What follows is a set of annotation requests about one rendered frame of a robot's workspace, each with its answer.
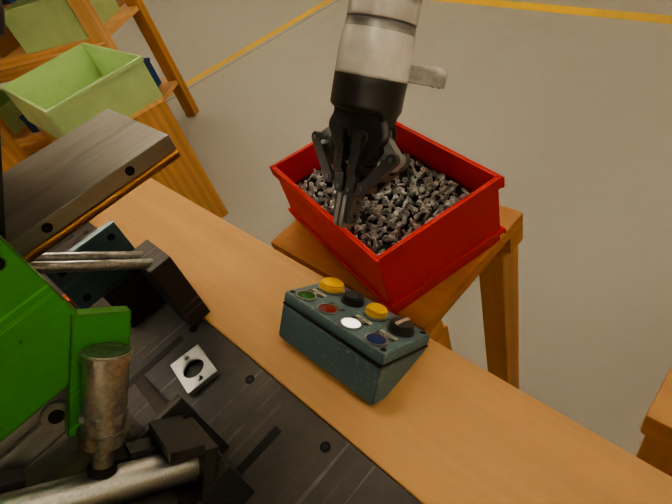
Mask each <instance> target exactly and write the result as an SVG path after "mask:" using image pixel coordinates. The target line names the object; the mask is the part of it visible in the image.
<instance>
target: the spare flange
mask: <svg viewBox="0 0 672 504"><path fill-rule="evenodd" d="M198 361H202V362H203V363H204V366H203V369H202V370H201V372H200V373H199V374H198V375H197V376H195V377H192V378H186V376H185V375H186V371H187V369H188V368H189V366H190V365H192V364H193V363H195V362H198ZM170 366H171V368H172V369H173V371H174V372H175V374H176V376H177V377H178V379H179V380H180V382H181V384H182V385H183V387H184V388H185V390H186V391H187V393H188V394H189V395H190V396H193V395H194V394H195V393H197V392H198V391H199V390H200V389H202V388H203V387H204V386H205V385H207V384H208V383H209V382H210V381H212V380H213V379H214V378H215V377H217V376H218V375H219V372H218V370H217V369H216V368H215V366H214V365H213V364H212V362H211V361H210V360H209V358H208V357H207V355H206V354H205V353H204V351H203V350H202V349H201V347H200V346H199V345H198V344H197V345H196V346H195V347H193V348H192V349H191V350H189V351H188V352H187V353H185V354H184V355H183V356H182V357H180V358H179V359H178V360H176V361H175V362H174V363H172V364H171V365H170ZM201 379H202V380H201Z"/></svg>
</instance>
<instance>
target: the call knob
mask: <svg viewBox="0 0 672 504"><path fill-rule="evenodd" d="M389 328H390V329H391V330H393V331H394V332H396V333H399V334H404V335H408V334H412V333H413V331H414V324H413V322H412V321H411V319H410V318H408V317H407V318H405V317H400V316H397V317H393V318H392V319H391V320H390V323H389Z"/></svg>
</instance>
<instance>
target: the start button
mask: <svg viewBox="0 0 672 504"><path fill-rule="evenodd" d="M344 286H345V285H344V283H343V282H342V281H341V280H339V279H337V278H333V277H326V278H323V279H322V280H321V281H320V288H321V289H323V290H324V291H327V292H331V293H340V292H343V290H344Z"/></svg>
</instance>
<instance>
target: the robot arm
mask: <svg viewBox="0 0 672 504"><path fill-rule="evenodd" d="M421 5H422V0H349V1H348V7H347V14H346V15H347V16H346V19H345V24H344V27H343V30H342V34H341V37H340V42H339V47H338V54H337V60H336V67H335V72H334V79H333V85H332V91H331V97H330V101H331V103H332V104H333V105H334V111H333V114H332V115H331V117H330V119H329V126H328V127H326V128H325V129H324V130H322V131H314V132H313V133H312V136H311V138H312V141H313V144H314V148H315V151H316V154H317V157H318V160H319V163H320V166H321V170H322V173H323V176H324V179H325V180H326V181H330V182H331V183H332V184H333V185H334V188H335V190H336V197H335V202H334V208H333V218H334V220H333V223H334V224H335V225H337V226H339V227H342V228H350V227H353V226H354V225H355V223H357V221H358V219H359V214H360V209H361V204H362V199H363V196H364V195H366V194H378V193H379V192H380V191H382V190H383V189H384V188H385V187H386V186H387V185H388V184H389V183H390V182H391V181H392V180H393V179H394V178H395V177H397V176H398V175H399V174H400V173H401V172H402V171H403V170H404V169H405V168H406V167H407V166H408V165H409V164H410V161H411V159H410V156H409V155H407V154H402V153H401V151H400V150H399V148H398V146H397V145H396V143H395V141H396V139H397V131H396V120H397V118H398V117H399V115H400V114H401V113H402V108H403V104H404V99H405V94H406V90H407V85H408V83H413V84H419V85H424V86H430V87H432V88H434V87H436V88H438V89H440V88H442V89H444V87H445V83H446V79H447V75H448V74H447V72H446V70H445V69H444V68H440V67H433V66H426V65H419V64H414V63H412V61H413V55H414V48H415V36H416V28H417V24H418V19H419V14H420V10H421ZM345 160H348V162H346V161H345ZM378 161H379V162H380V164H379V165H378V166H377V164H378ZM331 164H332V166H333V169H334V170H333V169H332V166H331ZM347 172H348V174H347V175H346V173H347ZM358 179H359V180H358Z"/></svg>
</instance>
